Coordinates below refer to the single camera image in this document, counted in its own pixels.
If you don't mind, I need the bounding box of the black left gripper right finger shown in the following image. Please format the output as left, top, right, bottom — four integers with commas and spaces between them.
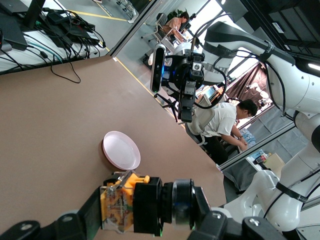
193, 186, 242, 240

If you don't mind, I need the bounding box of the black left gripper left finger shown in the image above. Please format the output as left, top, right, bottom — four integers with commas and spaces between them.
42, 186, 102, 240

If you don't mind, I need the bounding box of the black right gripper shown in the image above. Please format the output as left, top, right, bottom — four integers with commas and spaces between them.
162, 51, 206, 123

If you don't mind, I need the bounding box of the orange push-button switch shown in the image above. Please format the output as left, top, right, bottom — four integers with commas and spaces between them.
99, 171, 198, 238

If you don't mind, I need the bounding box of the black tripod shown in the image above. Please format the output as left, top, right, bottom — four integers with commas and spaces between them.
156, 93, 181, 123

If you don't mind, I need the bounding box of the white mesh office chair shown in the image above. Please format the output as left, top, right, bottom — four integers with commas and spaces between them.
184, 94, 216, 147

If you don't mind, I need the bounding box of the person in white shirt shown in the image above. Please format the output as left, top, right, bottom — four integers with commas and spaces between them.
193, 98, 259, 166

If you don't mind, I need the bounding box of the black curtain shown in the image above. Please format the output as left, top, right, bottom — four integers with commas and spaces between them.
224, 62, 270, 101

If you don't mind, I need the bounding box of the pink round plate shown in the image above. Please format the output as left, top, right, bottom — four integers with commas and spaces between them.
102, 130, 142, 171

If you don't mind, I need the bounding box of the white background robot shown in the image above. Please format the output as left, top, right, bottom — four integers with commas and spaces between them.
246, 82, 274, 104

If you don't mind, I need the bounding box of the person in tan shirt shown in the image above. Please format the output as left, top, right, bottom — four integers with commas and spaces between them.
159, 11, 190, 38

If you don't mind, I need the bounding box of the grey office chair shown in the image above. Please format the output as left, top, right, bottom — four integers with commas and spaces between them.
141, 12, 169, 51

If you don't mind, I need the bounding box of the green potted plant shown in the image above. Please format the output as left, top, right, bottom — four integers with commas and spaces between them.
167, 8, 184, 20

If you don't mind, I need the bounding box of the white desk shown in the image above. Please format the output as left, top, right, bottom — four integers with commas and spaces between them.
0, 24, 108, 76

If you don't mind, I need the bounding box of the black box with label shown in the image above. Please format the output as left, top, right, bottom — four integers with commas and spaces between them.
48, 21, 100, 43

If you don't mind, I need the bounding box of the black power brick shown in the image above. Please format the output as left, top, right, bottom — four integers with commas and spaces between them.
46, 11, 68, 25

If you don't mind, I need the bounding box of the black monitor stand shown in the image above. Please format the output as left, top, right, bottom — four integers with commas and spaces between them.
23, 0, 46, 30

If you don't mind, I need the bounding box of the black flat device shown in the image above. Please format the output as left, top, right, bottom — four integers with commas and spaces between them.
0, 11, 29, 52

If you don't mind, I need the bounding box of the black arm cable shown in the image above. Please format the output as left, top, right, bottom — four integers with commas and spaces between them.
191, 12, 235, 111

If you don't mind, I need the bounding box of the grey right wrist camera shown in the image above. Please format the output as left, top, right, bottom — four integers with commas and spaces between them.
149, 43, 167, 93

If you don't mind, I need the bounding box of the aluminium frame post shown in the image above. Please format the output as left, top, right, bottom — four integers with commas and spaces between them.
109, 0, 163, 59
216, 122, 303, 172

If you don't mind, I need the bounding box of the looped black cable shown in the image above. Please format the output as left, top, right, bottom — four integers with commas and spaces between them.
49, 59, 81, 84

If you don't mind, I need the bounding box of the teal cable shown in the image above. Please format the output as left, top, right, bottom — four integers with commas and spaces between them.
24, 41, 63, 62

